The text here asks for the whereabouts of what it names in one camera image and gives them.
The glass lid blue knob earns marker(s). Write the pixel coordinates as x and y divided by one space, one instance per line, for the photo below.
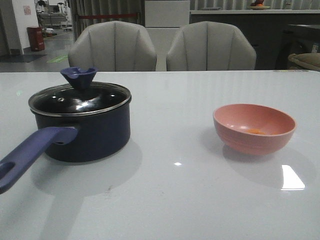
80 97

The pink bowl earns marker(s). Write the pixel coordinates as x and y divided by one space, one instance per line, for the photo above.
232 121

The orange ham piece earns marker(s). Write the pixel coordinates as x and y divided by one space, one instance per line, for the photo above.
255 131

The dark blue saucepan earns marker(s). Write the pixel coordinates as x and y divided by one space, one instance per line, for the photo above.
68 139

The right grey chair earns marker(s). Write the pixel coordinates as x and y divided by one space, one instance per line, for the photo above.
210 46

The grey chair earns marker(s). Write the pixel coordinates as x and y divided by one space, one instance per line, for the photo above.
210 46
114 46

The left grey chair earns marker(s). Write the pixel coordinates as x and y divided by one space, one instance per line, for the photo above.
114 46

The white cabinet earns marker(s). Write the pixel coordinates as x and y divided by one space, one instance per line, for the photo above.
162 18

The dark counter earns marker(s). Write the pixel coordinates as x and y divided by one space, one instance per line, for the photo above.
269 31

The fruit plate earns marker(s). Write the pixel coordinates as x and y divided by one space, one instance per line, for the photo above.
258 5

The red bin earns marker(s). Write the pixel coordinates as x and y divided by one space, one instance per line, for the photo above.
35 37

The beige cushion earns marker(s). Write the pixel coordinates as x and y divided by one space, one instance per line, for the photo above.
306 61

